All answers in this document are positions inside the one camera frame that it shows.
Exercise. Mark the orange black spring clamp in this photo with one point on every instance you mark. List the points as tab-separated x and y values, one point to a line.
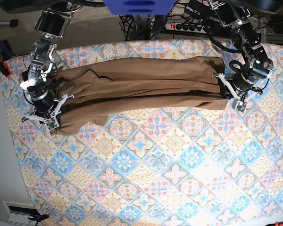
38	217

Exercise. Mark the red clamp bottom edge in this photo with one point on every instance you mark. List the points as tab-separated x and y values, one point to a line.
278	224

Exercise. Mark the white floor vent box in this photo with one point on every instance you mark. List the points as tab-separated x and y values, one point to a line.
18	213

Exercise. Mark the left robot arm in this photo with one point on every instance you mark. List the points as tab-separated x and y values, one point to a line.
245	40

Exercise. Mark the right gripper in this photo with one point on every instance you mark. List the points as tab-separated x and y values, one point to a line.
47	109

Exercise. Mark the brown t-shirt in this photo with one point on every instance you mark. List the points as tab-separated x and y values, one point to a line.
127	84

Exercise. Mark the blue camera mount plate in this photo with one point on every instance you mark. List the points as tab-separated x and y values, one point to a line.
139	7

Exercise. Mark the red black clamp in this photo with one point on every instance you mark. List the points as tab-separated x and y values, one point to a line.
4	69

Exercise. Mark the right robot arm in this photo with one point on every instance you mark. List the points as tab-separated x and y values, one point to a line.
39	83

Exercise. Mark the patterned tablecloth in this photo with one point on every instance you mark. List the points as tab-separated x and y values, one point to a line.
155	167

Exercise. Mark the black floor block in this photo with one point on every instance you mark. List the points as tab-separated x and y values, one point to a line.
13	23

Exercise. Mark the black power strip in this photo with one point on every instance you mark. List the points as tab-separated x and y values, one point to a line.
185	27

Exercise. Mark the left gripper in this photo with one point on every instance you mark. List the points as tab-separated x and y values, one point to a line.
236	87

